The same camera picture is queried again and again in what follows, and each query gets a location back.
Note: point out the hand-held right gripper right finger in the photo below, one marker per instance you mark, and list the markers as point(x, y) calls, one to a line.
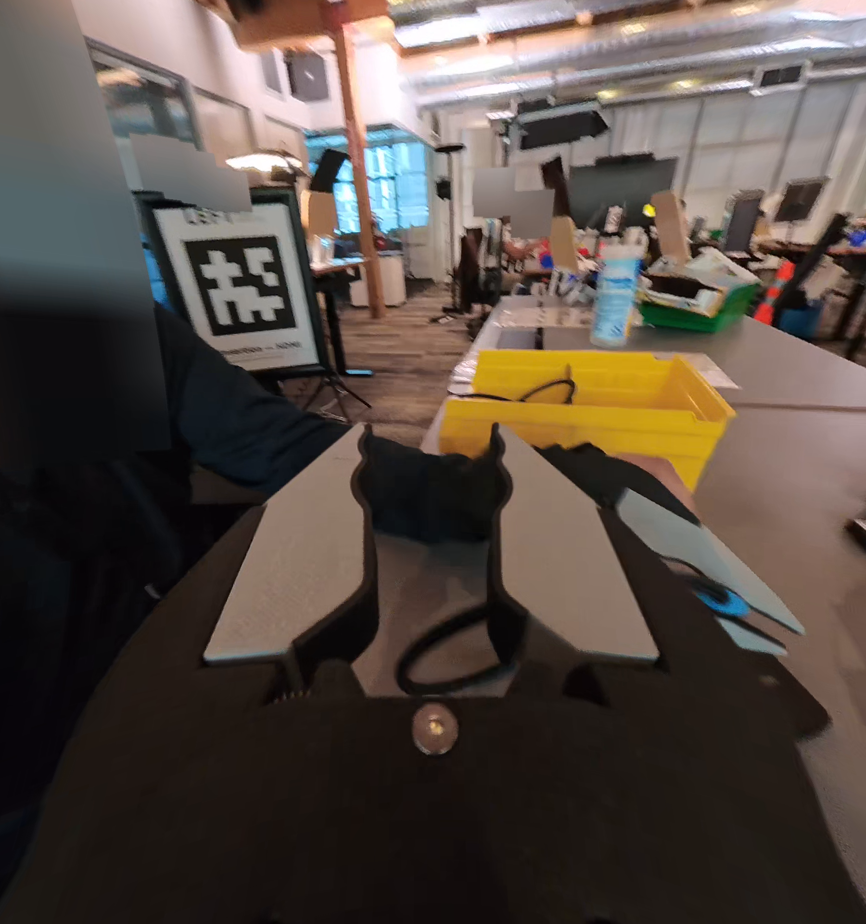
point(570, 570)

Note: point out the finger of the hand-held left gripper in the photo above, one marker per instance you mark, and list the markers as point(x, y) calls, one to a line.
point(758, 639)
point(700, 556)

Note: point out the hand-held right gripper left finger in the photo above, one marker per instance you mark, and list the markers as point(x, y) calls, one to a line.
point(289, 563)

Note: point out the person's left forearm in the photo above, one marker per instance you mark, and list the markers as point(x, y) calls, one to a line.
point(260, 419)

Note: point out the person's left hand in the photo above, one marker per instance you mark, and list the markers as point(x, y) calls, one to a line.
point(664, 480)

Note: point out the yellow plastic bin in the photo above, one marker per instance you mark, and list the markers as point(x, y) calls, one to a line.
point(620, 426)

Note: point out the blue white wipes canister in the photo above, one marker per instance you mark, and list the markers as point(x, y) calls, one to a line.
point(615, 303)

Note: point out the orange traffic cone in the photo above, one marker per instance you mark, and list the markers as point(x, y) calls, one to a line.
point(776, 292)

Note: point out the white marker sign board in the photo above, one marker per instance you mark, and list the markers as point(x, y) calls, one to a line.
point(238, 289)

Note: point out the white cardboard box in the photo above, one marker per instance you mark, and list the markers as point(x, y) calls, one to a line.
point(707, 271)

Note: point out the black floor lamp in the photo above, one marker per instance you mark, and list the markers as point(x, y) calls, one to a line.
point(450, 216)

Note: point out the large black wall display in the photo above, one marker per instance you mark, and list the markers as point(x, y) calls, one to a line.
point(620, 189)

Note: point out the wooden support post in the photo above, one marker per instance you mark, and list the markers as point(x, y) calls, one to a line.
point(357, 180)

